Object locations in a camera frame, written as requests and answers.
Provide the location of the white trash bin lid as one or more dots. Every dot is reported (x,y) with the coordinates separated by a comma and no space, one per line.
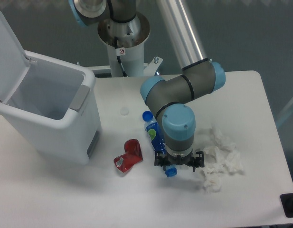
(14,63)

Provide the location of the white trash bin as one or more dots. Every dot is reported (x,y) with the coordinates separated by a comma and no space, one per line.
(54,108)

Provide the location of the black device at edge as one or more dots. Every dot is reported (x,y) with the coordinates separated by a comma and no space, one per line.
(287,203)

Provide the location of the white metal base frame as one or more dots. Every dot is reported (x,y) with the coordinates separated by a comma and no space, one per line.
(148,69)

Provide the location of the crumpled white tissue paper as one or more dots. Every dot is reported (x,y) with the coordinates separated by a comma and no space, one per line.
(221,157)

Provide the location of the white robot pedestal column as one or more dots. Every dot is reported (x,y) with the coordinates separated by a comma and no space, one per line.
(124,42)

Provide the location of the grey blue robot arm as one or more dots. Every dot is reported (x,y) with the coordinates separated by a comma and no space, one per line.
(166,99)

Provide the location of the crushed red can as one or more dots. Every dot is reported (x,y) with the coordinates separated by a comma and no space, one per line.
(132,156)

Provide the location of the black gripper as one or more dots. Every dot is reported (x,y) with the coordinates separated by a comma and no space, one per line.
(193,159)

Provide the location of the white frame at right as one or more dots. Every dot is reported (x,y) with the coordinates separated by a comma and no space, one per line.
(285,113)

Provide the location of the blue labelled plastic bottle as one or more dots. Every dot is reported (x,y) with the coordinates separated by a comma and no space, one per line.
(153,130)

